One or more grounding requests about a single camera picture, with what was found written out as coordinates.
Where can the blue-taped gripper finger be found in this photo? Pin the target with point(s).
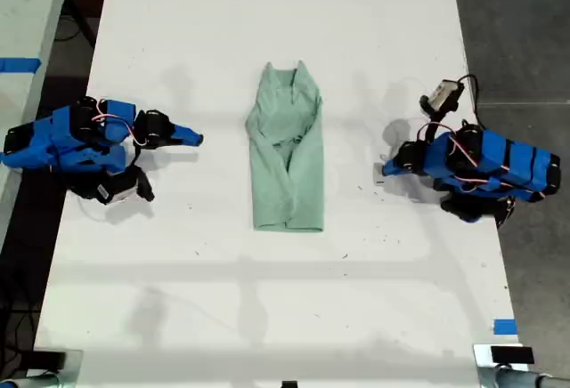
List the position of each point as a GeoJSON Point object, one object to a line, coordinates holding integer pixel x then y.
{"type": "Point", "coordinates": [393, 174]}
{"type": "Point", "coordinates": [187, 132]}
{"type": "Point", "coordinates": [393, 165]}
{"type": "Point", "coordinates": [184, 142]}

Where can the pale green T-shirt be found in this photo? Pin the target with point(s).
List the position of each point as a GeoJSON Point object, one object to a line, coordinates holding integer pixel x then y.
{"type": "Point", "coordinates": [287, 156]}

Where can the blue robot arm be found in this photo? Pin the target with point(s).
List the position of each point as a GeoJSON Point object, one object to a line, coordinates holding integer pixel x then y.
{"type": "Point", "coordinates": [490, 165]}
{"type": "Point", "coordinates": [67, 139]}

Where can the long blue tape strip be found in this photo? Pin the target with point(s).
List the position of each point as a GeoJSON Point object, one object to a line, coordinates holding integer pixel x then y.
{"type": "Point", "coordinates": [20, 64]}

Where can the white side table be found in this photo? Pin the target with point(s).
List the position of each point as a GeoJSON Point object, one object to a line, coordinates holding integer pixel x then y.
{"type": "Point", "coordinates": [26, 18]}

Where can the short blue tape piece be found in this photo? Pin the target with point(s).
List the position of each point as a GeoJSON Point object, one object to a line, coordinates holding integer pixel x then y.
{"type": "Point", "coordinates": [505, 326]}

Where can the small black box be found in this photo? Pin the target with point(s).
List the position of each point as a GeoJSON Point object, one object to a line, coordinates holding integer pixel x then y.
{"type": "Point", "coordinates": [512, 355]}
{"type": "Point", "coordinates": [50, 360]}

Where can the grey pipe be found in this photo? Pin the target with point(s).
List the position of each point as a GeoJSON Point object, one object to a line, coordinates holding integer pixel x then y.
{"type": "Point", "coordinates": [530, 379]}

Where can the black camera stalk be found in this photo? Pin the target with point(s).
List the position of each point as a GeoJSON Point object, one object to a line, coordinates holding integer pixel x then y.
{"type": "Point", "coordinates": [435, 123]}

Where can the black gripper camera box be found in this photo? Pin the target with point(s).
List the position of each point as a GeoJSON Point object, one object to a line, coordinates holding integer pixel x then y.
{"type": "Point", "coordinates": [116, 188]}
{"type": "Point", "coordinates": [442, 95]}

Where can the metal table bracket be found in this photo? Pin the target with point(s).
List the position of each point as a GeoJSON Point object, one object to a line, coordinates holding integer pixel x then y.
{"type": "Point", "coordinates": [73, 368]}
{"type": "Point", "coordinates": [482, 368]}

